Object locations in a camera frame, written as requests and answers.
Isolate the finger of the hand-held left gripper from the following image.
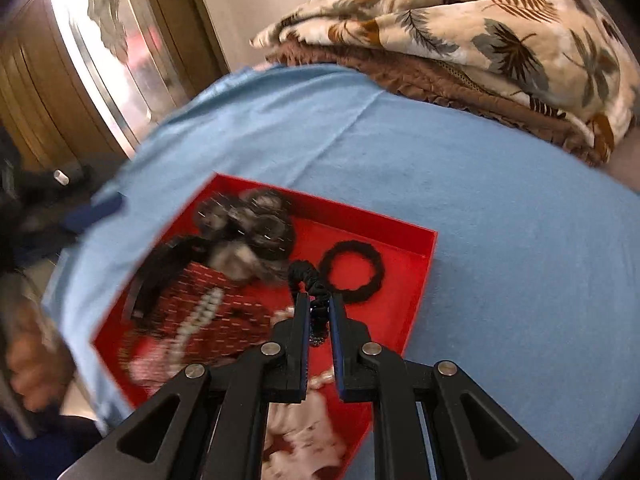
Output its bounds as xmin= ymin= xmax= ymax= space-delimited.
xmin=65 ymin=194 xmax=124 ymax=235

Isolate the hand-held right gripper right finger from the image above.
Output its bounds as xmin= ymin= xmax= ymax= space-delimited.
xmin=327 ymin=292 xmax=576 ymax=480

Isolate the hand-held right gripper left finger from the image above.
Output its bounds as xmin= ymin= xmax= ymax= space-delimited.
xmin=57 ymin=291 xmax=312 ymax=480

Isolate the black spiral hair tie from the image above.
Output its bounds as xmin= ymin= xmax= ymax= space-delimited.
xmin=286 ymin=259 xmax=332 ymax=348

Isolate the red tray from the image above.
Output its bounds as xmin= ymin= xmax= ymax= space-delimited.
xmin=90 ymin=172 xmax=438 ymax=476

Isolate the red bow clip with pearls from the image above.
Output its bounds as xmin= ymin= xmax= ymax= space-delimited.
xmin=125 ymin=262 xmax=337 ymax=390

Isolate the pink striped scrunchie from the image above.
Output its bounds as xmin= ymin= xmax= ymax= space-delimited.
xmin=127 ymin=345 xmax=188 ymax=393

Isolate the person's left forearm blue sleeve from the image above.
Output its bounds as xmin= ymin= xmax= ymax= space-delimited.
xmin=0 ymin=400 xmax=106 ymax=480

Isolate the person's left hand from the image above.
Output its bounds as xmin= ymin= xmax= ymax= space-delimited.
xmin=9 ymin=309 xmax=77 ymax=412

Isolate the white cherry print scrunchie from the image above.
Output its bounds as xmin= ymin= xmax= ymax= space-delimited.
xmin=262 ymin=387 xmax=347 ymax=480

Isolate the grey black scrunchie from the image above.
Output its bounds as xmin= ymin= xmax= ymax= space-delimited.
xmin=192 ymin=187 xmax=297 ymax=283

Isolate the stained glass door panel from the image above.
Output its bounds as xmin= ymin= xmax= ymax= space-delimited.
xmin=47 ymin=0 xmax=176 ymax=146

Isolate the blue cloth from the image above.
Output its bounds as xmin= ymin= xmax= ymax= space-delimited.
xmin=42 ymin=62 xmax=640 ymax=480

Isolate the brown ruffled blanket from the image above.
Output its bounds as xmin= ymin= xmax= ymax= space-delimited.
xmin=265 ymin=42 xmax=608 ymax=166

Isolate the cream leaf print blanket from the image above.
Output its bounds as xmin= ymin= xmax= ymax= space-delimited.
xmin=250 ymin=0 xmax=636 ymax=161

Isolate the wooden door frame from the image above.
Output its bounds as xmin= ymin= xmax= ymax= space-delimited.
xmin=0 ymin=0 xmax=231 ymax=176

